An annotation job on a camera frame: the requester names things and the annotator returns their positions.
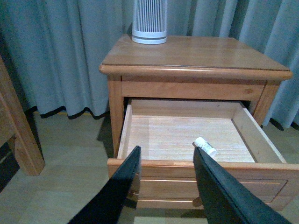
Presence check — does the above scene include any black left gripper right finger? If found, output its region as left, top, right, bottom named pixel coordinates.
left=193, top=147, right=289, bottom=224

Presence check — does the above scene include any grey curtain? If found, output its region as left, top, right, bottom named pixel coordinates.
left=0, top=0, right=299, bottom=128

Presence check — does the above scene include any white medicine bottle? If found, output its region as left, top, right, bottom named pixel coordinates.
left=193, top=137, right=217, bottom=157

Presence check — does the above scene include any wooden bed frame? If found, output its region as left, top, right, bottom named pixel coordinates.
left=0, top=60, right=45, bottom=176

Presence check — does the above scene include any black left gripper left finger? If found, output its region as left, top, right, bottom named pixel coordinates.
left=69, top=146, right=141, bottom=224

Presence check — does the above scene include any wooden nightstand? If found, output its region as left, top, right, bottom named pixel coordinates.
left=99, top=35, right=292, bottom=155

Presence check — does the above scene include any wooden drawer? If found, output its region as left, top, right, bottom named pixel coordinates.
left=107, top=99, right=299, bottom=210

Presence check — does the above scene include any white ribbed air purifier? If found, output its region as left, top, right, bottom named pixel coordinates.
left=132, top=0, right=167, bottom=45

